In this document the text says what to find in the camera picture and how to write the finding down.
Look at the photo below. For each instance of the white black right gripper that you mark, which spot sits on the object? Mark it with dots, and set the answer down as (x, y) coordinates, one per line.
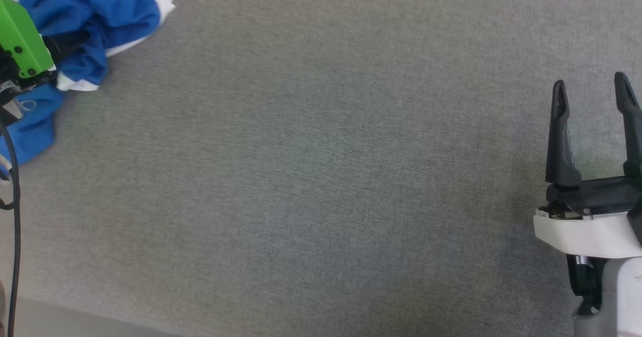
(597, 231)

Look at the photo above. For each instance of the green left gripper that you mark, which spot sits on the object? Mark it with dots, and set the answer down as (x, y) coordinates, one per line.
(20, 41)

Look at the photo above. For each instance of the blue and white garment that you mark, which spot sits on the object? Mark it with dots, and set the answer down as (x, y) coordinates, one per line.
(100, 6)

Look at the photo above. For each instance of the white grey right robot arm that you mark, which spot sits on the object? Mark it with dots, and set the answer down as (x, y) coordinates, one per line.
(619, 297)

